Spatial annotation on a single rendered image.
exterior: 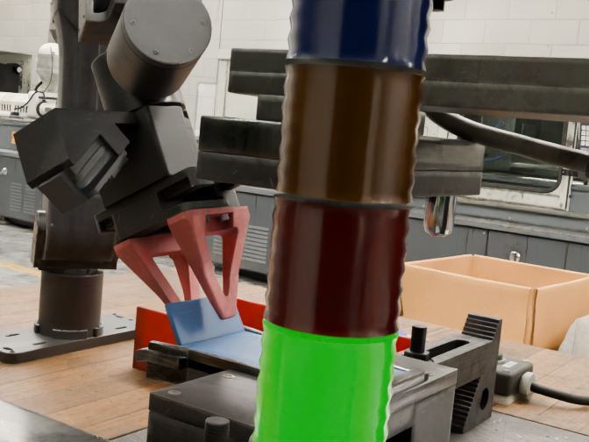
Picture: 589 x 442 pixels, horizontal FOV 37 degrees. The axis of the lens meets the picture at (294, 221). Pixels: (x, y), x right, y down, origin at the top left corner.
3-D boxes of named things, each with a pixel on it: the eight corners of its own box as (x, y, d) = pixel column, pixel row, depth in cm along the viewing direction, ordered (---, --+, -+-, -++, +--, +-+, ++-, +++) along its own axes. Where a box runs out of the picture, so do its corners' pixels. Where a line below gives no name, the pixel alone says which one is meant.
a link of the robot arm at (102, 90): (204, 105, 61) (175, 14, 61) (125, 119, 58) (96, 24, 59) (179, 138, 67) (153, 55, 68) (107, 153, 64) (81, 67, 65)
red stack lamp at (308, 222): (310, 300, 27) (320, 192, 26) (422, 324, 25) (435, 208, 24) (235, 316, 24) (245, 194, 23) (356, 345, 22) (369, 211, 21)
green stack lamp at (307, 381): (300, 410, 27) (309, 305, 27) (409, 444, 25) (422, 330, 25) (224, 440, 24) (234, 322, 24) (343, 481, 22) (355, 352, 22)
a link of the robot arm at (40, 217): (129, 217, 87) (119, 210, 92) (38, 212, 84) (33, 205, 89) (124, 279, 88) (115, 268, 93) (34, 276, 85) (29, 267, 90)
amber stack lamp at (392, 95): (321, 187, 26) (331, 76, 26) (436, 202, 24) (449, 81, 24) (245, 188, 23) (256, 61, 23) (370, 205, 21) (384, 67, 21)
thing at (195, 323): (225, 331, 65) (228, 291, 64) (412, 379, 56) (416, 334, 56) (160, 345, 59) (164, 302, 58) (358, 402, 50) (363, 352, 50)
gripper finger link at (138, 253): (213, 319, 56) (172, 183, 58) (139, 347, 60) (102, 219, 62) (274, 304, 62) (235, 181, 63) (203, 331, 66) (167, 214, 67)
